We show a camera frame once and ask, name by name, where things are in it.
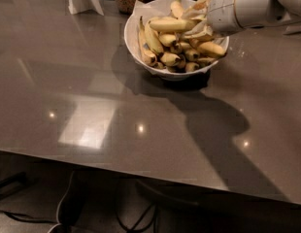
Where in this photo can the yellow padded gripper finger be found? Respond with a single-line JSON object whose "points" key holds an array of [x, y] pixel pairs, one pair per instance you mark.
{"points": [[198, 8], [202, 32]]}

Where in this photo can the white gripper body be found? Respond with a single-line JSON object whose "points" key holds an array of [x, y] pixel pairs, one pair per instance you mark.
{"points": [[220, 12]]}

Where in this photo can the yellow banana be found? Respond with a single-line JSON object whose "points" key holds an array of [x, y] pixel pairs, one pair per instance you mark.
{"points": [[177, 9], [153, 41], [208, 48], [169, 25]]}

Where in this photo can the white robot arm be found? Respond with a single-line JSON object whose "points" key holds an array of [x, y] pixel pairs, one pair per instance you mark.
{"points": [[268, 13]]}

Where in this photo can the white paper bowl liner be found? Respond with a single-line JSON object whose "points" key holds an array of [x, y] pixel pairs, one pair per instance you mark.
{"points": [[145, 10]]}

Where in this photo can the long left edge banana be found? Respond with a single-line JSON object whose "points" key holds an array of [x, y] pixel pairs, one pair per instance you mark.
{"points": [[147, 55]]}

